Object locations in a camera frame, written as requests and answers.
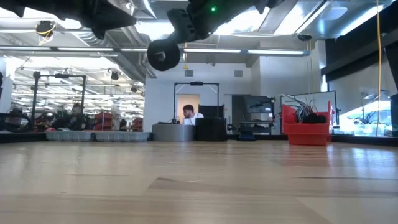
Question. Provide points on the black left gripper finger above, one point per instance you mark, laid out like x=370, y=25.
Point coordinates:
x=115, y=17
x=99, y=33

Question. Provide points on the long ceiling light bar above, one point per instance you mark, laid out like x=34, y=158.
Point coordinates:
x=273, y=52

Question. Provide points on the black gantry frame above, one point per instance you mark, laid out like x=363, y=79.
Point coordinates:
x=196, y=83

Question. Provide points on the silver desk lamp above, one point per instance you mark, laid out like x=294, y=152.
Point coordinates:
x=364, y=95

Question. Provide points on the red plastic bin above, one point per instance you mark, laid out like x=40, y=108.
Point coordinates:
x=306, y=135

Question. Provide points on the black box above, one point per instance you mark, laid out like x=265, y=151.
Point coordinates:
x=211, y=129

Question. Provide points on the beige door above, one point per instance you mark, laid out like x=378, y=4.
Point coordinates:
x=186, y=99

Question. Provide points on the red storage rack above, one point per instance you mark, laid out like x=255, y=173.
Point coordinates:
x=104, y=119
x=137, y=123

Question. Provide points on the person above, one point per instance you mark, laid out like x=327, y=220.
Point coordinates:
x=190, y=115
x=76, y=109

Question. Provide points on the black background machine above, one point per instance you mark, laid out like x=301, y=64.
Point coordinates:
x=68, y=123

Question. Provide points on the black ceiling spotlight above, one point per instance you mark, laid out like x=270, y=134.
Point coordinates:
x=134, y=89
x=114, y=75

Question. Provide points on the black ceiling camera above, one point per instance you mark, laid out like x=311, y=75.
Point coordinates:
x=304, y=37

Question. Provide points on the grey wall vent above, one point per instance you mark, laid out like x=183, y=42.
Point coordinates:
x=238, y=73
x=188, y=73

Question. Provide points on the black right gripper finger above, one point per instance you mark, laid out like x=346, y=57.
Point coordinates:
x=183, y=26

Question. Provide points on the dark blue clamp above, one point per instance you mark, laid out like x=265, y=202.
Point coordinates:
x=247, y=137

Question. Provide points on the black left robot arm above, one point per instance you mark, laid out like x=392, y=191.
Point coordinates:
x=11, y=6

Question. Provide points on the grey round container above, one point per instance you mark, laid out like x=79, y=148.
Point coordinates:
x=174, y=133

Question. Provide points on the black pole frame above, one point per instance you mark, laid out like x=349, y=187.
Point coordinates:
x=35, y=99

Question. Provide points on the black background robot arm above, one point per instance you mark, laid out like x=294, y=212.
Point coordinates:
x=14, y=122

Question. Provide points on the dark workstation desk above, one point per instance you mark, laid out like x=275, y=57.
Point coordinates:
x=256, y=124

